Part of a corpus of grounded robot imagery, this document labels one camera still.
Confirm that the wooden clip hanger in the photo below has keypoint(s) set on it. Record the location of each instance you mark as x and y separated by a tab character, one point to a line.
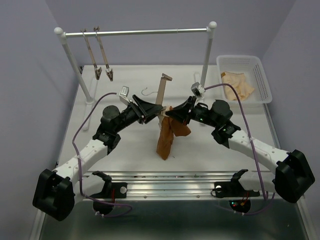
97	71
109	71
160	96

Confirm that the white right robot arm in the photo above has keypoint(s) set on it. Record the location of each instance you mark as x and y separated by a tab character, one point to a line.
285	173

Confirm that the white clothes rack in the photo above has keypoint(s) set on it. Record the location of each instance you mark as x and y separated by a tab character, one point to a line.
90	92

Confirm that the white plastic basket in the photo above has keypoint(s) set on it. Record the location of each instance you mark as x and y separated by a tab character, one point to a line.
254	72

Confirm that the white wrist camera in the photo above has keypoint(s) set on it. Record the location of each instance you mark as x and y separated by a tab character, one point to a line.
198	90
123	95

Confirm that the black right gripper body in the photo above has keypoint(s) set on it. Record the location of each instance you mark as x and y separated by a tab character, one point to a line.
197	113

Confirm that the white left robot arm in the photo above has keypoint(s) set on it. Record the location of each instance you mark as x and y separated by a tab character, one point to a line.
59	190

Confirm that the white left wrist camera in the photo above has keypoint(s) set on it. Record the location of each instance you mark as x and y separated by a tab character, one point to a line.
123	95

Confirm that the brown underwear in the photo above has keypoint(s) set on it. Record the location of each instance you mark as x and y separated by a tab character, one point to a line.
169	128

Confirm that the beige cloth in basket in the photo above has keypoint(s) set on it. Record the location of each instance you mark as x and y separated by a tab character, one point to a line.
239	82

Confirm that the aluminium mounting rail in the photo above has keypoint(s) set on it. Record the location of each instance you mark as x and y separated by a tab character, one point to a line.
168	185

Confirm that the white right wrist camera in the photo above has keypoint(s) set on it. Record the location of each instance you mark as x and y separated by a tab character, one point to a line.
198	90

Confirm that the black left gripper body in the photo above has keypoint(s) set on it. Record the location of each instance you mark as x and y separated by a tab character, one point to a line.
135	113

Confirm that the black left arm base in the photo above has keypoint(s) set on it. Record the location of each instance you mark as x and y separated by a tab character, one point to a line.
104	200

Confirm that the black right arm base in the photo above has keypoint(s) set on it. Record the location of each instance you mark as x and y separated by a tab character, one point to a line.
240	202

